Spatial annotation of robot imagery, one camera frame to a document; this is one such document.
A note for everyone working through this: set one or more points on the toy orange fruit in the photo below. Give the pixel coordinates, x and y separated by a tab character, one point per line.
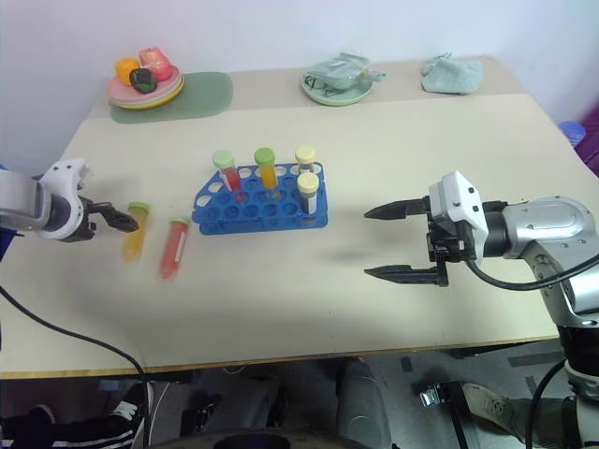
125	70

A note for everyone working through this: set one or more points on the dark tube with yellow cap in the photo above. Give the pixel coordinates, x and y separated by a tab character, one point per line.
309	194
305	159

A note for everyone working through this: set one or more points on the green placemat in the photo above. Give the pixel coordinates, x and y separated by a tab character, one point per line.
206	98

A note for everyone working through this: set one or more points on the dark toy fruit green leaf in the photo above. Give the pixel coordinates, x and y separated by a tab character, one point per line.
142	80

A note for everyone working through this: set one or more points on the clear plastic bag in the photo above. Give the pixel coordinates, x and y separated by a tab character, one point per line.
341	70

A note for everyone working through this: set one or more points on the purple object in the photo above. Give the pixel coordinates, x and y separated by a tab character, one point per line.
590	149

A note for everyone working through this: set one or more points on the black white-striped trouser leg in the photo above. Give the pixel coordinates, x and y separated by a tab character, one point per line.
70	428

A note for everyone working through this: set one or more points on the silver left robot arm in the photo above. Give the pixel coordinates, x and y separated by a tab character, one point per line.
18	201

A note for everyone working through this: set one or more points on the pink plate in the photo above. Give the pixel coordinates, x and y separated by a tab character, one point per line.
119	91

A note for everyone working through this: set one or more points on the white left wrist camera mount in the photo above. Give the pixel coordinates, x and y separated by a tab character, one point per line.
61	175

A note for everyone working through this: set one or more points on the blue bottle cap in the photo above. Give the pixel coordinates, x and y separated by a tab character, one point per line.
572	131

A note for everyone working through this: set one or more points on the black metal table leg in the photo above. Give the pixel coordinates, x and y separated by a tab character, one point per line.
451	411

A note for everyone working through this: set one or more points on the red tube with green cap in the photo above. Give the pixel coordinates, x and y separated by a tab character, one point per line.
229	173
174	250

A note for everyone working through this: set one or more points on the blue test tube rack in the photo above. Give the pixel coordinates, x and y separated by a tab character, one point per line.
262	212

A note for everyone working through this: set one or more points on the yellow plate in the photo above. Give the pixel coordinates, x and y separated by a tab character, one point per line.
173	96

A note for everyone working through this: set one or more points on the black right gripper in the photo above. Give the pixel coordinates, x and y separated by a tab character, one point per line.
444	243

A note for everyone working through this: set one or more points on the yellow tube with green cap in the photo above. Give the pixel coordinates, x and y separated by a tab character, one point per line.
135	238

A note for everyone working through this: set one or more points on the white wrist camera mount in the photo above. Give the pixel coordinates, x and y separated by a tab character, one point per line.
61	175
456	196

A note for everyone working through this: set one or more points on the orange tube with green cap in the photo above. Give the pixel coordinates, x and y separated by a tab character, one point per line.
267	170

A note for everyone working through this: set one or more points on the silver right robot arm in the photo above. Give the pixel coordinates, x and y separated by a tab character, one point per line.
552	224

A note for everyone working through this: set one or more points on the grey trouser leg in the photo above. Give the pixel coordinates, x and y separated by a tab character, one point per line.
355	407

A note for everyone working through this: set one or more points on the toy pink apple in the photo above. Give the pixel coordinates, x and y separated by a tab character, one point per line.
155	63

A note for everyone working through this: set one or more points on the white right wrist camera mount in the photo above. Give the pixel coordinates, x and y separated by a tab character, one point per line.
456	196

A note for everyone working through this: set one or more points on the teal cloth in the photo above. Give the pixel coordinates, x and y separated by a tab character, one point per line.
451	75

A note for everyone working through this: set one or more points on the white sneaker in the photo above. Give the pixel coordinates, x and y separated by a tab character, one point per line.
482	402

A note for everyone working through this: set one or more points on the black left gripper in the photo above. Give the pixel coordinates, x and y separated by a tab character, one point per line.
86	224

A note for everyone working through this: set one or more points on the light green plate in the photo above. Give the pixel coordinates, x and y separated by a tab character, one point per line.
337	96

